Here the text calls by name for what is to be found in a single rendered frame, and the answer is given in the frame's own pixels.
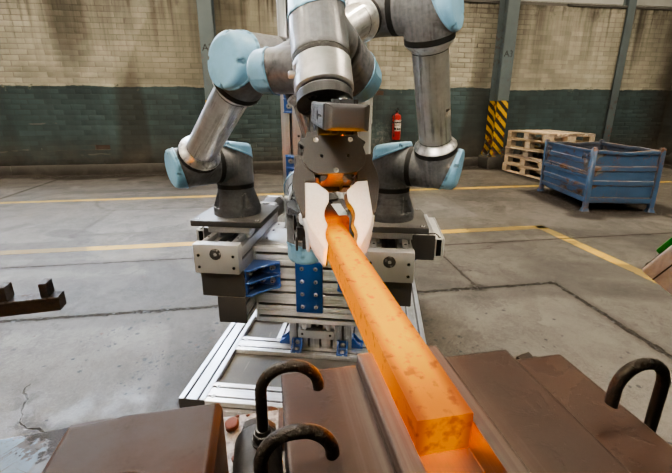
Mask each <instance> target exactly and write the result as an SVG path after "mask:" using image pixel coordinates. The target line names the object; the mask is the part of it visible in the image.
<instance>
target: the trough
mask: <svg viewBox="0 0 672 473"><path fill-rule="evenodd" d="M419 457H420V459H421V461H422V463H423V466H424V468H425V470H426V472H427V473H508V472H507V471H506V469H505V468H504V466H503V465H502V463H501V462H500V460H499V459H498V457H497V456H496V454H495V453H494V452H493V450H492V449H491V447H490V446H489V444H488V443H487V441H486V440H485V438H484V437H483V435H482V434H481V432H480V431H479V429H478V428H477V426H476V425H475V424H474V422H473V421H472V428H471V435H470V443H469V447H468V448H463V449H457V450H451V451H445V452H440V453H434V454H428V455H422V456H419Z"/></svg>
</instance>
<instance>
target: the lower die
mask: <svg viewBox="0 0 672 473"><path fill-rule="evenodd" d="M428 348H429V349H430V351H431V352H432V353H433V355H434V356H435V358H436V359H437V361H438V362H439V364H440V365H441V366H442V368H443V369H444V371H445V372H446V374H447V375H448V377H449V378H450V380H451V381H452V382H453V384H454V385H455V387H456V388H457V390H458V391H459V393H460V394H461V396H462V397H463V398H464V400H465V401H466V403H467V404H468V406H469V407H470V409H471V410H472V411H473V420H472V421H473V422H474V424H475V425H476V426H477V428H478V429H479V431H480V432H481V434H482V435H483V437H484V438H485V440H486V441H487V443H488V444H489V446H490V447H491V449H492V450H493V452H494V453H495V454H496V456H497V457H498V459H499V460H500V462H501V463H502V465H503V466H504V468H505V469H506V471H507V472H508V473H672V446H671V445H670V444H669V443H667V442H666V441H665V440H664V439H663V438H661V437H660V436H659V435H658V434H657V433H655V432H654V431H653V430H652V429H650V428H649V427H648V426H647V425H646V424H644V423H643V422H642V421H641V420H640V419H638V418H637V417H636V416H635V415H633V414H632V413H631V412H630V411H629V410H627V409H626V408H625V407H624V406H623V405H621V404H620V403H619V405H618V409H614V408H612V407H610V406H609V405H607V404H606V403H605V396H606V391H604V390H603V389H602V388H601V387H599V386H598V385H597V384H596V383H595V382H593V381H592V380H591V379H590V378H589V377H587V376H586V375H585V374H584V373H582V372H581V371H580V370H579V369H578V368H576V367H575V366H574V365H573V364H572V363H570V362H569V361H568V360H567V359H565V358H564V357H563V356H562V355H561V354H556V355H548V356H541V357H533V358H525V359H518V360H516V359H515V358H514V357H513V356H512V355H511V354H510V353H509V352H508V351H507V350H506V349H502V350H494V351H487V352H479V353H471V354H463V355H455V356H447V357H445V356H444V355H443V353H442V352H441V351H440V349H439V348H438V347H437V345H432V346H428ZM319 372H320V373H321V375H322V377H323V380H324V388H323V389H322V390H321V391H314V390H313V385H312V382H311V379H310V378H309V377H307V376H306V375H304V374H303V373H300V372H297V373H289V374H282V375H281V387H282V407H283V427H284V426H286V425H290V424H294V423H304V422H305V423H313V424H317V425H320V426H322V427H324V428H326V429H327V430H329V431H330V432H331V433H332V434H333V435H334V437H335V438H336V440H337V442H338V445H339V450H340V455H339V457H338V458H337V459H336V460H334V461H329V460H328V459H327V458H326V455H325V449H324V447H323V446H322V445H321V444H319V443H318V442H316V441H313V440H310V439H300V440H293V441H289V442H286V443H284V449H285V470H286V473H427V472H426V470H425V468H424V466H423V463H422V461H421V459H420V457H419V455H418V452H417V450H416V448H415V446H414V444H413V441H412V439H411V437H410V435H409V433H408V431H407V428H406V426H405V424H404V422H403V420H402V417H401V415H400V413H399V411H398V409H397V406H396V404H395V402H394V400H393V398H392V396H391V393H390V391H389V389H388V387H387V385H386V382H385V380H384V378H383V376H382V374H381V371H380V369H379V367H378V365H377V363H376V361H375V358H374V356H373V354H372V353H364V354H357V368H356V366H355V365H353V366H345V367H337V368H329V369H321V370H319Z"/></svg>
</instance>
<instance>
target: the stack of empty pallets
mask: <svg viewBox="0 0 672 473"><path fill-rule="evenodd" d="M517 133H524V138H518V137H516V136H517ZM536 135H542V138H539V137H535V136H536ZM595 135H596V134H592V133H581V132H570V131H558V130H508V138H507V145H506V146H505V157H504V162H503V164H502V170H504V171H508V172H512V173H516V174H520V175H524V176H527V177H531V178H535V179H539V180H540V177H537V176H533V175H530V173H534V174H538V175H540V176H541V169H542V162H543V154H544V146H545V140H546V139H550V141H567V142H573V143H580V142H594V140H595ZM557 137H561V138H557ZM576 137H583V140H576ZM516 141H522V144H523V145H522V146H516ZM535 144H540V145H541V146H536V145H535ZM514 149H519V150H520V153H521V154H513V151H514ZM533 152H537V153H539V154H533ZM513 157H514V158H519V159H520V162H513ZM511 165H512V166H516V167H517V169H518V170H520V171H519V172H517V171H513V170H511Z"/></svg>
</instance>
